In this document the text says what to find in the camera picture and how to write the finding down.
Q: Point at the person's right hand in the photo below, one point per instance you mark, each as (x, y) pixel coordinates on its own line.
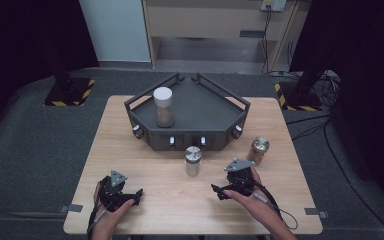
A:
(256, 203)

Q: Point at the black stand with striped base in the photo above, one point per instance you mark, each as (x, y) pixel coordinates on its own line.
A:
(68, 93)
(300, 98)

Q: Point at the white wall socket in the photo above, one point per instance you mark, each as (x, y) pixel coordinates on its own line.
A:
(273, 4)

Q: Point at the silver-lidded jar pale contents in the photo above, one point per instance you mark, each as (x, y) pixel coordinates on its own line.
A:
(193, 161)

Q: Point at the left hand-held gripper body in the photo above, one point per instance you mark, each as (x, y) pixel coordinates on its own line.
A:
(111, 191)

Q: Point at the dark grey corner shelf rack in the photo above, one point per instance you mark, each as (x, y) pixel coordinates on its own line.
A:
(196, 111)

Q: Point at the grey tape strip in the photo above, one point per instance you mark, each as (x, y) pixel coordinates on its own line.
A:
(315, 212)
(70, 208)

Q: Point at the beige wooden cabinet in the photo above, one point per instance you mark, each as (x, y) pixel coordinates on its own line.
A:
(206, 20)

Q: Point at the grey tape on cabinet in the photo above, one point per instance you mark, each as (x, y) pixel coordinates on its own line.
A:
(252, 33)

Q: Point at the white panel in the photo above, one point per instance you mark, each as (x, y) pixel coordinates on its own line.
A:
(115, 30)

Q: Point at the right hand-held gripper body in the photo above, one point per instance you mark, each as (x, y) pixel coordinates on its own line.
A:
(240, 178)

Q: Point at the person's left hand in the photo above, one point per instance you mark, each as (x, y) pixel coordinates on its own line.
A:
(108, 218)

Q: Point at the silver-lidded jar brown contents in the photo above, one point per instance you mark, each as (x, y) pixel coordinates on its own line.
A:
(258, 148)

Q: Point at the dark curtain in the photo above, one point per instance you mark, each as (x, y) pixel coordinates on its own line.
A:
(23, 40)
(366, 66)

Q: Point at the white-lidded spice jar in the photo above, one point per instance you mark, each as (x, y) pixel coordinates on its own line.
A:
(164, 106)

